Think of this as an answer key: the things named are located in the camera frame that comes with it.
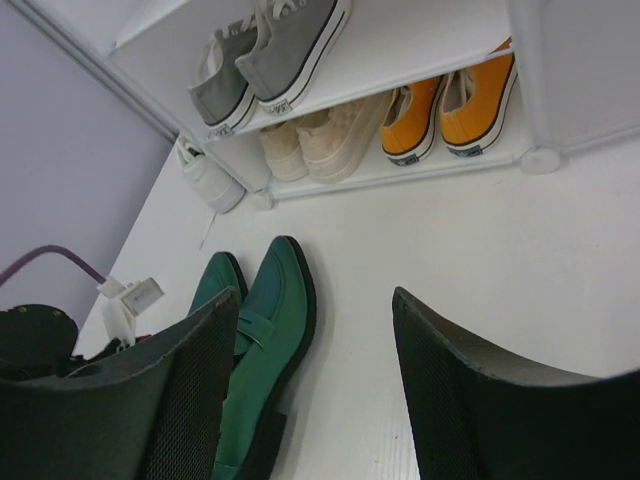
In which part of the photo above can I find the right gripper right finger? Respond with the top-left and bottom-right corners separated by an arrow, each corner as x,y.
392,288 -> 639,479

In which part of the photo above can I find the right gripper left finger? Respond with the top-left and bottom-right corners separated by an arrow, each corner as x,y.
1,288 -> 239,479

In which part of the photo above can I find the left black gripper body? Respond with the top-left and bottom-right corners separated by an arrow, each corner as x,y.
1,304 -> 150,380

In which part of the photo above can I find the beige lace sneaker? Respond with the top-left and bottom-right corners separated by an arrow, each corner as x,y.
259,109 -> 329,182
296,92 -> 391,184

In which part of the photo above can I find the orange canvas sneaker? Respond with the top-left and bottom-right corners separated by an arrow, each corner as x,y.
439,39 -> 518,158
379,76 -> 445,167

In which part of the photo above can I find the grey canvas sneaker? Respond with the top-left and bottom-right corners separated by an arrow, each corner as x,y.
235,0 -> 353,117
188,15 -> 258,139

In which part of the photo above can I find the upper green heeled shoe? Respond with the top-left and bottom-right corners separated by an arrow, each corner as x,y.
211,236 -> 317,479

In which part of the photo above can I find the green heeled shoe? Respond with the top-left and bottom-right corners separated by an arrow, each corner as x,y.
187,251 -> 248,316
211,236 -> 317,479

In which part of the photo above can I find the lower green heeled shoe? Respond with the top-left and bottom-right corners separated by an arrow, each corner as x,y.
187,251 -> 248,316

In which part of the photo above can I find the white plastic shoe cabinet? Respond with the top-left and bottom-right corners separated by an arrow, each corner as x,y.
30,1 -> 639,211

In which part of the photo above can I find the right white sneaker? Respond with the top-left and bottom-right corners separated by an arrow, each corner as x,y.
176,134 -> 246,214

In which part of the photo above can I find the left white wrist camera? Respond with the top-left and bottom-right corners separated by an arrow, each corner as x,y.
97,277 -> 164,348

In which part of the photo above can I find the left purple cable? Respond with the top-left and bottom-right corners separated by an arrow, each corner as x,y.
0,243 -> 107,287

